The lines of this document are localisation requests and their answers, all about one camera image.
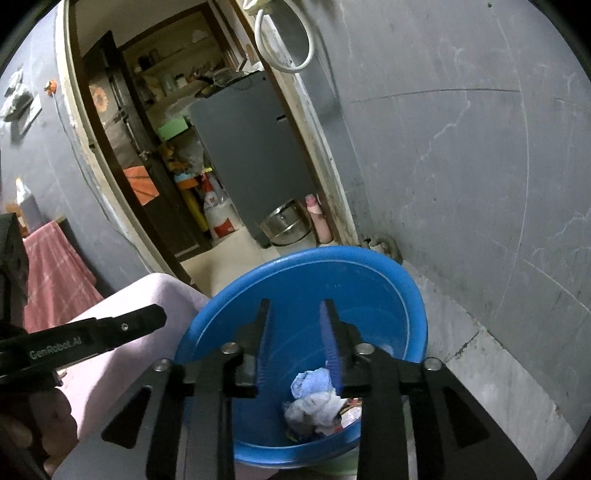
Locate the white jug red label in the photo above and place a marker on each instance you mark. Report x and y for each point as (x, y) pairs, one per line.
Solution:
(221, 217)

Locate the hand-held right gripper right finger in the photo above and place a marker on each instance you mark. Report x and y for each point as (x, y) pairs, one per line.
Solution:
(332, 357)

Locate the sunflower sticker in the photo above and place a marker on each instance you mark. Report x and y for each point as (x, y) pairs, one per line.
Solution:
(99, 98)

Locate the person's left hand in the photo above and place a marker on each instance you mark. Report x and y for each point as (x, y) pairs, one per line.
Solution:
(62, 415)

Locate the clear plastic bag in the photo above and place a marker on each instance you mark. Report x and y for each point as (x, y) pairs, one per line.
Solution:
(13, 85)

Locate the steel pot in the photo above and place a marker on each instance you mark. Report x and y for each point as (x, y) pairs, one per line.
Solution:
(286, 226)

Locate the white wall card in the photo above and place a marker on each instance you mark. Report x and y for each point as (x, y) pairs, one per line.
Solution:
(23, 108)

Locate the grey refrigerator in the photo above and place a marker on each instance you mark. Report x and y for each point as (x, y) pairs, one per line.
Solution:
(254, 152)

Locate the orange paper sheet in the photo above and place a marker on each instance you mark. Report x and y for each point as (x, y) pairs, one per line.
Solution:
(141, 184)

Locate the crumpled white plastic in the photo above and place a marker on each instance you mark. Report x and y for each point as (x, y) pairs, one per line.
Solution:
(309, 413)

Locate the red checked cloth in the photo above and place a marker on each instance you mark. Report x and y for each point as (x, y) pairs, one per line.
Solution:
(55, 272)

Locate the grey drain pipe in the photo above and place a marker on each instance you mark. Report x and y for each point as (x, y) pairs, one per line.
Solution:
(385, 247)

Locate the pink bottle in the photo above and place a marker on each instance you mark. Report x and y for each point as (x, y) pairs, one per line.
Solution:
(321, 221)

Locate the blue plastic tub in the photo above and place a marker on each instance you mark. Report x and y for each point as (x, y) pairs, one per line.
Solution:
(295, 295)

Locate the grey box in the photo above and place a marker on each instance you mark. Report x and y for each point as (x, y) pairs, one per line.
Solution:
(31, 214)

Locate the white plastic bottle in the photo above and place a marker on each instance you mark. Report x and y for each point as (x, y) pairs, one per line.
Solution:
(19, 189)

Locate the crumpled light blue cloth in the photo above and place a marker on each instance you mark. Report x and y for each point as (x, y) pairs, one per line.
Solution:
(311, 381)

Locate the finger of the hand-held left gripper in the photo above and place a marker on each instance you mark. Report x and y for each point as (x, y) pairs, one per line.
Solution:
(134, 321)

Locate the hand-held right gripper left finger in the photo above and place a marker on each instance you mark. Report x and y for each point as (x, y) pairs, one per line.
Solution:
(264, 353)

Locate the green box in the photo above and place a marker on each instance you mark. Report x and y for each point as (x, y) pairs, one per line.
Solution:
(173, 129)

